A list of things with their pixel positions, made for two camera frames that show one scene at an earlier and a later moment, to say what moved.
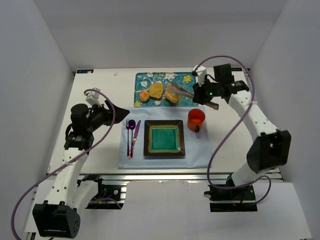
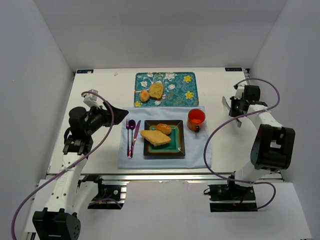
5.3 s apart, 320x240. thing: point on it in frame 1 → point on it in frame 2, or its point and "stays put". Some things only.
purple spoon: (132, 125) stays put
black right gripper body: (200, 93) → (233, 107)
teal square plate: (164, 138) stays put
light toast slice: (170, 96) → (155, 137)
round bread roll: (144, 95) stays put
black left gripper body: (109, 114) stays put
